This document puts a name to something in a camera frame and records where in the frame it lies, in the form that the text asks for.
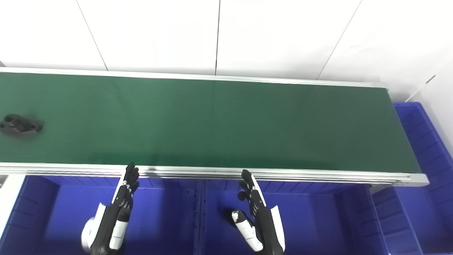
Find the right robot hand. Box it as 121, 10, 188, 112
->
226, 169, 286, 255

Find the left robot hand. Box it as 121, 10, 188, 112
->
89, 162, 140, 255

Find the black flanged metal part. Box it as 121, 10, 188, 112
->
0, 114, 44, 137

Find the white cylindrical part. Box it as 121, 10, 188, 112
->
81, 217, 97, 253

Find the blue plastic bin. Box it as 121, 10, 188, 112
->
201, 179, 390, 255
0, 175, 203, 255
370, 102, 453, 255

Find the green conveyor belt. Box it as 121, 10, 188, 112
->
0, 67, 430, 187
0, 72, 422, 174

